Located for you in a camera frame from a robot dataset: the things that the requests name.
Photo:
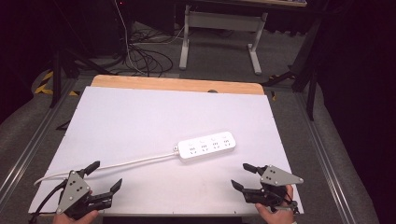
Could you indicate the black metal stand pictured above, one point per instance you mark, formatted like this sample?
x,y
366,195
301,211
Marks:
x,y
306,74

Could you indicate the wooden table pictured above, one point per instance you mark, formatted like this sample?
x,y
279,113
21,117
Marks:
x,y
174,83

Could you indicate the light wooden desk top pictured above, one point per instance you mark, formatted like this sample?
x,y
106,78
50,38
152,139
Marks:
x,y
267,2

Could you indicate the person's right hand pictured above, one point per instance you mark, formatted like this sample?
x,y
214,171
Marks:
x,y
278,217

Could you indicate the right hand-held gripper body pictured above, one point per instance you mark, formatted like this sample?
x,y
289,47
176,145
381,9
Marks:
x,y
277,178

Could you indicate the white power strip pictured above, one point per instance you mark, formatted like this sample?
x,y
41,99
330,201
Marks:
x,y
207,146

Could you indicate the aluminium floor rail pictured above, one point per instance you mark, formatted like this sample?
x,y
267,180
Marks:
x,y
327,161
34,140

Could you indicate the person's left hand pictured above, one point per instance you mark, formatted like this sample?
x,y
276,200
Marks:
x,y
74,219

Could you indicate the dark curtain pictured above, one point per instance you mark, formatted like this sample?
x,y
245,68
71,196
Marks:
x,y
361,77

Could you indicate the white metal desk frame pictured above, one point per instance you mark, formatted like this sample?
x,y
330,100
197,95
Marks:
x,y
222,20

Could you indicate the yellow black floor tape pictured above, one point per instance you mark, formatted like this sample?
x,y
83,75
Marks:
x,y
43,85

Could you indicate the dark cabinet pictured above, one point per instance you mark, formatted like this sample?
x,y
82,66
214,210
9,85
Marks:
x,y
109,25

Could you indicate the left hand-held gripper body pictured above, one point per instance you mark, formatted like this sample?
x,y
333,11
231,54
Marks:
x,y
73,189

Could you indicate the white board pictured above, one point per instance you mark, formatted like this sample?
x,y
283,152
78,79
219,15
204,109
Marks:
x,y
140,124

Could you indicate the black tripod stand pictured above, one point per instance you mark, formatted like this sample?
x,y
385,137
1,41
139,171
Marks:
x,y
57,77

